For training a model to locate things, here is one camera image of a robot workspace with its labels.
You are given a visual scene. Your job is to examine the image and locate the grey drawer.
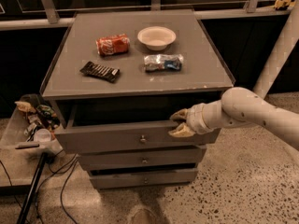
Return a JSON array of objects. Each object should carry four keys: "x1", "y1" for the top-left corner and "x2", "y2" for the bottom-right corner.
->
[
  {"x1": 55, "y1": 117, "x2": 220, "y2": 154},
  {"x1": 90, "y1": 168, "x2": 197, "y2": 189},
  {"x1": 78, "y1": 146, "x2": 206, "y2": 171}
]

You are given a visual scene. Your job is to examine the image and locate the metal railing frame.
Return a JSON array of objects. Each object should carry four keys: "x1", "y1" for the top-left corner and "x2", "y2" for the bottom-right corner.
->
[{"x1": 0, "y1": 0, "x2": 299, "y2": 32}]

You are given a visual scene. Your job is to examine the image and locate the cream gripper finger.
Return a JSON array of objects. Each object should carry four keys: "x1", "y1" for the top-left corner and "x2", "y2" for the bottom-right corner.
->
[
  {"x1": 168, "y1": 122, "x2": 195, "y2": 138},
  {"x1": 170, "y1": 108, "x2": 188, "y2": 120}
]

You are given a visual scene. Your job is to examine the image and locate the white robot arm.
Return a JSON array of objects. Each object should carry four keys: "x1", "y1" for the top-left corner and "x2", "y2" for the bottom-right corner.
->
[{"x1": 169, "y1": 0, "x2": 299, "y2": 149}]

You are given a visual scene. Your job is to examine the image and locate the grey bottom drawer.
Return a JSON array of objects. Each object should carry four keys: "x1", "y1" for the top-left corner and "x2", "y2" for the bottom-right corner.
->
[{"x1": 90, "y1": 168, "x2": 197, "y2": 189}]

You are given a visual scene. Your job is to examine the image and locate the white paper bowl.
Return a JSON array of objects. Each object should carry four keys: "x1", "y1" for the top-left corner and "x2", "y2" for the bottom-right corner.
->
[{"x1": 137, "y1": 26, "x2": 177, "y2": 51}]

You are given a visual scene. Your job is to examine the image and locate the black striped snack bar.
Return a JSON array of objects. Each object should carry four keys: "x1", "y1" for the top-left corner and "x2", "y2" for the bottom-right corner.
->
[{"x1": 80, "y1": 62, "x2": 121, "y2": 83}]

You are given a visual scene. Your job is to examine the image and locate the grey top drawer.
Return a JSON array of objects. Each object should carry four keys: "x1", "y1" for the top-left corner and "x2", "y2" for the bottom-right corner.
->
[{"x1": 55, "y1": 117, "x2": 220, "y2": 154}]

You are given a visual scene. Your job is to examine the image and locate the orange soda can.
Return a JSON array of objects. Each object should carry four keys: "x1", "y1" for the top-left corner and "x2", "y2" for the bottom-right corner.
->
[{"x1": 96, "y1": 34, "x2": 130, "y2": 56}]

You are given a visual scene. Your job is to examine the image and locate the yellow clamp on railing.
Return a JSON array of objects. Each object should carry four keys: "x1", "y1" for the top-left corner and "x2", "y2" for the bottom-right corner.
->
[{"x1": 274, "y1": 0, "x2": 295, "y2": 10}]

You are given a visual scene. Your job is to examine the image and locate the white cup in bin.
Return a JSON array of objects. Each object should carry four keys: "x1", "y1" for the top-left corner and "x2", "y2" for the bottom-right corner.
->
[{"x1": 34, "y1": 129, "x2": 51, "y2": 142}]

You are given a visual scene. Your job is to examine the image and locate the grey middle drawer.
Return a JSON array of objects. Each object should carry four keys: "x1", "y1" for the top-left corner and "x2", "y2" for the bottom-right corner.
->
[{"x1": 78, "y1": 146, "x2": 206, "y2": 171}]

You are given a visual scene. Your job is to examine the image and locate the grey drawer cabinet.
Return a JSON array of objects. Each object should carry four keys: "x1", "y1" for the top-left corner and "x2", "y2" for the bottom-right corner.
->
[{"x1": 40, "y1": 10, "x2": 235, "y2": 177}]

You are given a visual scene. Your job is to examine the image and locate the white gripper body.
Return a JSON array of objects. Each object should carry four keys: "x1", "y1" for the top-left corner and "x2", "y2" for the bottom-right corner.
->
[{"x1": 186, "y1": 103, "x2": 214, "y2": 134}]

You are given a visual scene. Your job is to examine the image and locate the black floor cable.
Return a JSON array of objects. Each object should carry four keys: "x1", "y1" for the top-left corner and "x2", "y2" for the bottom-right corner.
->
[{"x1": 34, "y1": 147, "x2": 80, "y2": 224}]

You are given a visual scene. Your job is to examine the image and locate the black pole stand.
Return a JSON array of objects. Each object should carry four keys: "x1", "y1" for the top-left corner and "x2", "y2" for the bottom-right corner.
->
[{"x1": 17, "y1": 153, "x2": 48, "y2": 224}]

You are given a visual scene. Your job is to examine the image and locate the silver blue snack bag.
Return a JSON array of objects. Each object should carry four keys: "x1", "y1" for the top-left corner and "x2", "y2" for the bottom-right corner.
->
[{"x1": 144, "y1": 54, "x2": 184, "y2": 72}]

